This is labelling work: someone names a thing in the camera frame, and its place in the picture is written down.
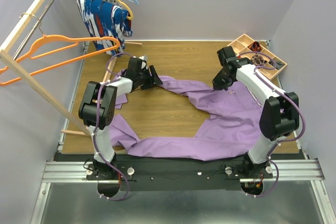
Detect aluminium rail frame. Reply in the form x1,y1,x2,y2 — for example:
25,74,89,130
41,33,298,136
28,40,336,224

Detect patterned rolled item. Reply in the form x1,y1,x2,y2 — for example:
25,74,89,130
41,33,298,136
251,54,268,66

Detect blue white patterned garment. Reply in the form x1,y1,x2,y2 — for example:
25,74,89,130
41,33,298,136
76,0,133,55

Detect black mounting base plate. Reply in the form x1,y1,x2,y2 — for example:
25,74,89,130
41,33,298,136
44,155,273,196

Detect wooden clothes rack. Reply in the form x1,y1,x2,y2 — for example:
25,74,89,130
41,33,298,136
1,0,134,136

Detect orange plastic hanger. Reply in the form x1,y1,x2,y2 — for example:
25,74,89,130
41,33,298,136
14,34,121,76

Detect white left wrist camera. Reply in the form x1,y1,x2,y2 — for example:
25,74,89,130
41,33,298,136
139,55,148,69

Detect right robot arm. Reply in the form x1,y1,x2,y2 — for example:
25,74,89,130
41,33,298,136
212,46,302,178

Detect purple trousers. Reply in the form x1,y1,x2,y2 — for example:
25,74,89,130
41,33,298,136
109,68,286,162

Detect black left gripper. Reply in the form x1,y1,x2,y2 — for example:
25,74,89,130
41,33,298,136
137,65,163,90

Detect metal hanging rod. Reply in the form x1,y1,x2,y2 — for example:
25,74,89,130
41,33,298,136
13,0,55,60

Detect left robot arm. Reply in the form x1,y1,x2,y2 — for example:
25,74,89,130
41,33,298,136
78,56,163,179

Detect grey rolled item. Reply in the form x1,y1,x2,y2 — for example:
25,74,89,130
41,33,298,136
274,60,285,71

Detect red black rolled item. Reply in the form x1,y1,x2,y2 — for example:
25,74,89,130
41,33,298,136
248,41,262,52

